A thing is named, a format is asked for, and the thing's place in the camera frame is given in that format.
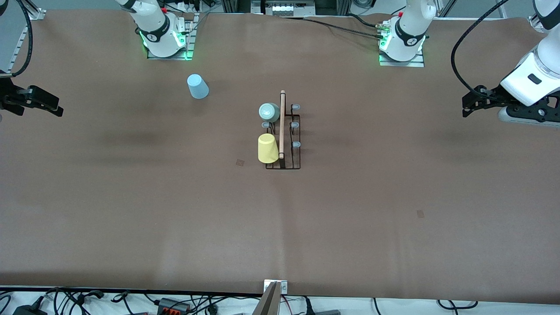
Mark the black wire cup holder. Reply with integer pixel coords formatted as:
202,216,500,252
261,90,302,170

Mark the pale green cup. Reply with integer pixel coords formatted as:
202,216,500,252
259,103,281,123

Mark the yellow cup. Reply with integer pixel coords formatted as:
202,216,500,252
257,133,280,164

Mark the light blue cup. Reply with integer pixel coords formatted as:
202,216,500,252
187,74,210,100

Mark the white power strip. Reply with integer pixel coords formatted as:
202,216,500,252
175,1,205,14

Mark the black power adapter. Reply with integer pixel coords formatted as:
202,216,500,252
12,304,48,315

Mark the brown table mat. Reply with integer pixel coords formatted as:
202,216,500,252
0,10,560,305

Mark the black device with white sockets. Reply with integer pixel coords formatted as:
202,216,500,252
251,0,316,17

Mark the black orange connector box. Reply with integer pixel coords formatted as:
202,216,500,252
157,297,192,314

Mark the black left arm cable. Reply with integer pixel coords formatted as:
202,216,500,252
451,0,511,97

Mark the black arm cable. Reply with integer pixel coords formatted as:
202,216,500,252
451,0,511,97
9,0,34,77

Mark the aluminium frame rail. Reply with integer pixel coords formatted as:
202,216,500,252
0,17,32,95

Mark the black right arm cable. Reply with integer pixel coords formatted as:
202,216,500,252
9,0,34,77

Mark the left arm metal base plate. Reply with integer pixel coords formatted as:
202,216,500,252
379,49,425,68

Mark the aluminium corner bracket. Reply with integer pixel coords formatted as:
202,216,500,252
17,0,47,21

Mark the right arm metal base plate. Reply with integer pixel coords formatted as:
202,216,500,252
146,12,196,61

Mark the black base cable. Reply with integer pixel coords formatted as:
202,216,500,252
346,13,385,29
280,17,385,41

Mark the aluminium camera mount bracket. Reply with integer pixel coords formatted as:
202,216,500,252
252,280,289,315

